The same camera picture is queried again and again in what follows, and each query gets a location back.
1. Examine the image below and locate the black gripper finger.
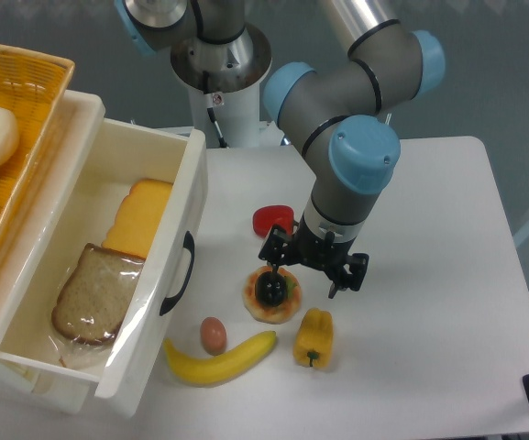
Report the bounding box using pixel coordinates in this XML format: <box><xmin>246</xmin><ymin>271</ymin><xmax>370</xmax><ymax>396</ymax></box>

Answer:
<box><xmin>258</xmin><ymin>224</ymin><xmax>292</xmax><ymax>284</ymax></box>
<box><xmin>327</xmin><ymin>253</ymin><xmax>369</xmax><ymax>299</ymax></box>

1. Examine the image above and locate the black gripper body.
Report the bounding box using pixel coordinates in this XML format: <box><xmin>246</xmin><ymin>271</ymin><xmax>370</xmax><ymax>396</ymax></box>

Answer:
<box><xmin>290</xmin><ymin>219</ymin><xmax>354</xmax><ymax>274</ymax></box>

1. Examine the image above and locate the brown egg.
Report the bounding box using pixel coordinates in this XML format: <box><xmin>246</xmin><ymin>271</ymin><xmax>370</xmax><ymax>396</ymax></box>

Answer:
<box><xmin>200</xmin><ymin>316</ymin><xmax>227</xmax><ymax>356</ymax></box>

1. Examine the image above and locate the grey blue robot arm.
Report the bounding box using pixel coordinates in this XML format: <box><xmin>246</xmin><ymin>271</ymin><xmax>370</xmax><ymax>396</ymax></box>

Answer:
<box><xmin>116</xmin><ymin>1</ymin><xmax>446</xmax><ymax>305</ymax></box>

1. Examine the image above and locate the red bell pepper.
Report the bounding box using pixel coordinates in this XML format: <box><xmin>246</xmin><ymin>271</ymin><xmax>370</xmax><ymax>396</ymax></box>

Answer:
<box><xmin>252</xmin><ymin>204</ymin><xmax>294</xmax><ymax>238</ymax></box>

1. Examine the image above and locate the toy pizza with olive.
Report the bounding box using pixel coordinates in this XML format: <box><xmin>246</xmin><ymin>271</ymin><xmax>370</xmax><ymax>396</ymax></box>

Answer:
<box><xmin>242</xmin><ymin>266</ymin><xmax>303</xmax><ymax>324</ymax></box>

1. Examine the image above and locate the yellow bell pepper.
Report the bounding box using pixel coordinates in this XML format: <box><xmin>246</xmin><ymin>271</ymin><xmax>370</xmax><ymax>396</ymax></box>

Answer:
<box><xmin>292</xmin><ymin>308</ymin><xmax>334</xmax><ymax>369</ymax></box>

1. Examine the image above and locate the yellow banana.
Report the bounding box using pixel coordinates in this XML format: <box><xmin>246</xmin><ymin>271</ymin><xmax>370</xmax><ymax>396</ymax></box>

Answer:
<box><xmin>163</xmin><ymin>331</ymin><xmax>277</xmax><ymax>387</ymax></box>

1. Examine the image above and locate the white plastic drawer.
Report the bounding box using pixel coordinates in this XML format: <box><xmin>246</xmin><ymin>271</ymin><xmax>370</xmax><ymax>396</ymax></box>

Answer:
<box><xmin>0</xmin><ymin>92</ymin><xmax>207</xmax><ymax>417</ymax></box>

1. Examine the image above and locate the brown bread slice in wrap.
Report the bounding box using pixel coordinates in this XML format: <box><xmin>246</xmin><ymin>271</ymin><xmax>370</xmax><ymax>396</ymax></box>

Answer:
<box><xmin>51</xmin><ymin>243</ymin><xmax>145</xmax><ymax>346</ymax></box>

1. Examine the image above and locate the orange wicker basket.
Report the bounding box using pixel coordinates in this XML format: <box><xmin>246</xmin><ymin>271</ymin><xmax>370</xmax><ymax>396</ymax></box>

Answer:
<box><xmin>0</xmin><ymin>44</ymin><xmax>74</xmax><ymax>246</ymax></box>

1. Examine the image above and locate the white drawer cabinet housing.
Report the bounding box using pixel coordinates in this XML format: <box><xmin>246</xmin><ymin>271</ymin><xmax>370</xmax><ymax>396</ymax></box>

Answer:
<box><xmin>0</xmin><ymin>361</ymin><xmax>90</xmax><ymax>414</ymax></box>

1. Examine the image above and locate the black drawer handle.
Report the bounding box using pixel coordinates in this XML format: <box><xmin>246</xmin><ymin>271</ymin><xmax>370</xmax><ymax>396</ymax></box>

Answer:
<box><xmin>160</xmin><ymin>230</ymin><xmax>196</xmax><ymax>316</ymax></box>

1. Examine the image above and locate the black cable on pedestal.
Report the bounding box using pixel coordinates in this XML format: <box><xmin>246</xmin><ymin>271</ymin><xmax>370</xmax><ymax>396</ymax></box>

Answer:
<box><xmin>201</xmin><ymin>71</ymin><xmax>229</xmax><ymax>149</ymax></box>

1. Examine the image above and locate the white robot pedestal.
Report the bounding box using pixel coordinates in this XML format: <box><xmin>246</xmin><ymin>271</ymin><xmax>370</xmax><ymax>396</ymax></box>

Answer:
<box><xmin>171</xmin><ymin>23</ymin><xmax>271</xmax><ymax>149</ymax></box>

